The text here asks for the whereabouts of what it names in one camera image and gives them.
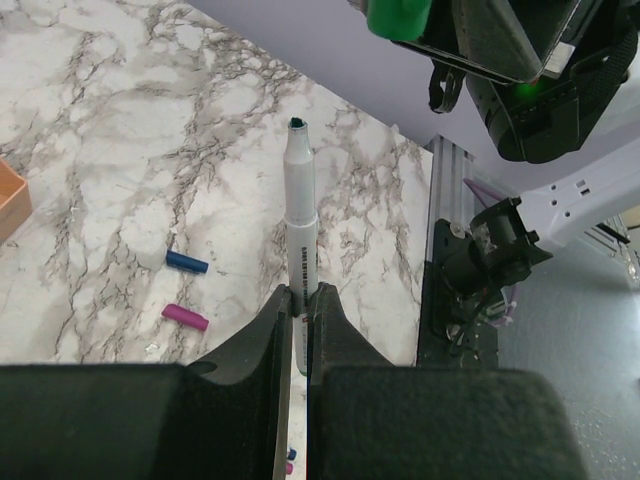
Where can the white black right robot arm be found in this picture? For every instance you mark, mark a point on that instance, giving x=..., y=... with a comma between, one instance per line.
x=543, y=76

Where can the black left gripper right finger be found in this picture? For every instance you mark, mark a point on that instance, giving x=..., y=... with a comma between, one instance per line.
x=370, y=419

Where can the white pen green end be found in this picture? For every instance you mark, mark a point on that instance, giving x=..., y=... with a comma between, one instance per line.
x=301, y=233

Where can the green pen cap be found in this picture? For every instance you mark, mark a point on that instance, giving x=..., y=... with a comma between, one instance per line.
x=398, y=20

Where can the aluminium table edge rail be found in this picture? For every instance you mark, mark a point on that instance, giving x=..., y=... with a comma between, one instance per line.
x=450, y=199

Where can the orange plastic desk organizer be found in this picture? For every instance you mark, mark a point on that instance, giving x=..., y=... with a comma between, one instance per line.
x=16, y=204

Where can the magenta pen cap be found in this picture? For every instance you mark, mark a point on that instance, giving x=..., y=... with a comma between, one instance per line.
x=185, y=317

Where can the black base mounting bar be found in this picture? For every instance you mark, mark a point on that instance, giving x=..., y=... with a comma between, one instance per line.
x=443, y=312

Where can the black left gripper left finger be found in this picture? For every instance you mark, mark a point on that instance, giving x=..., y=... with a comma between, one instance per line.
x=223, y=416

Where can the blue pen cap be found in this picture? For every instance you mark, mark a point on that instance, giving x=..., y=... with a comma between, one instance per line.
x=185, y=263

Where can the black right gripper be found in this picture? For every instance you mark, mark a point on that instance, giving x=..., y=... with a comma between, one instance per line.
x=504, y=41

